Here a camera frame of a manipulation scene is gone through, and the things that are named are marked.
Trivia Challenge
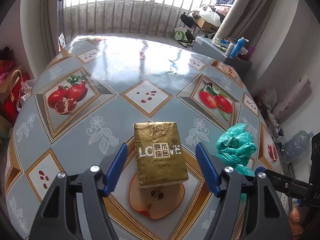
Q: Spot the cardboard box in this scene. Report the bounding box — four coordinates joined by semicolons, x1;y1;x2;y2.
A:
195;17;221;32

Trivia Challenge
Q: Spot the green plastic bag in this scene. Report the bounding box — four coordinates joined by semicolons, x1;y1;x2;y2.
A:
216;123;257;178

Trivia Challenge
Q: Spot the person's right hand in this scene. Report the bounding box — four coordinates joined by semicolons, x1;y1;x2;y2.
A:
288;206;304;238

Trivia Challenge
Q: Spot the grey cabinet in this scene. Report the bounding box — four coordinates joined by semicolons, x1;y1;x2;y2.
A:
192;36;252;73

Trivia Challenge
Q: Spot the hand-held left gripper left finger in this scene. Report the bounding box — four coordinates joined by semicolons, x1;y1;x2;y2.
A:
30;143;128;240

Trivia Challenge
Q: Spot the large clear water jug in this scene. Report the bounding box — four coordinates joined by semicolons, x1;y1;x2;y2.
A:
282;130;314;163

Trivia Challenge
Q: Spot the gold tissue pack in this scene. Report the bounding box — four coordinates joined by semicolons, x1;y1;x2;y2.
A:
134;121;188;188

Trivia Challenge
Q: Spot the red gift bag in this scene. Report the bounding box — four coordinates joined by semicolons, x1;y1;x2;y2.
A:
0;47;35;123

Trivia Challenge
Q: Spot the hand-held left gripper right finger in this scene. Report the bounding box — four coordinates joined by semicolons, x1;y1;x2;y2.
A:
195;142;293;240

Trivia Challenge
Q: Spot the beige curtain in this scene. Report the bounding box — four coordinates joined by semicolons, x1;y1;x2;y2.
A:
214;0;298;42

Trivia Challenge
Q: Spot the black chair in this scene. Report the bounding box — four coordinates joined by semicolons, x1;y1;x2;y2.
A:
179;12;198;43

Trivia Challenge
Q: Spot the white plastic bag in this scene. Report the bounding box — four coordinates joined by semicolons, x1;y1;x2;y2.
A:
257;87;278;111

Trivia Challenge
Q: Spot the heap of white plastic bags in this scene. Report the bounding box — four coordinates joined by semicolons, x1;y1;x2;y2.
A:
192;4;221;26

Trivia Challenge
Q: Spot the metal balcony railing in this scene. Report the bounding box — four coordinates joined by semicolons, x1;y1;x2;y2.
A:
58;0;218;39

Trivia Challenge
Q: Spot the white and green shopping bag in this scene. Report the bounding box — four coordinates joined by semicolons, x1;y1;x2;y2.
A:
174;27;187;42

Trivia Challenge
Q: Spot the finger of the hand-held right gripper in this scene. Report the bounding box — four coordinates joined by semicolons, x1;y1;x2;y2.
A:
255;166;314;207

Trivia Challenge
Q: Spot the pink rolled mat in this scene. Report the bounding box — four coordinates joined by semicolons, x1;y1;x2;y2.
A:
272;75;312;122

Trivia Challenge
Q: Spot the tan handle bag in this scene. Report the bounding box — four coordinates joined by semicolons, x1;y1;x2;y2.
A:
0;69;23;103

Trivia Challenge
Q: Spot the blue spray bottle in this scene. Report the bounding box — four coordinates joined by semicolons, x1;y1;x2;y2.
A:
230;37;247;58

